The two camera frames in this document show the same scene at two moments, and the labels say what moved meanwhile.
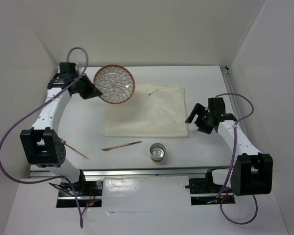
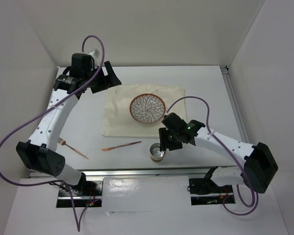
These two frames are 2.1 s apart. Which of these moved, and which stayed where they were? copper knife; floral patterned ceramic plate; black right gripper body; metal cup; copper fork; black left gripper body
Moved: floral patterned ceramic plate; black left gripper body; black right gripper body
Stayed: copper fork; copper knife; metal cup
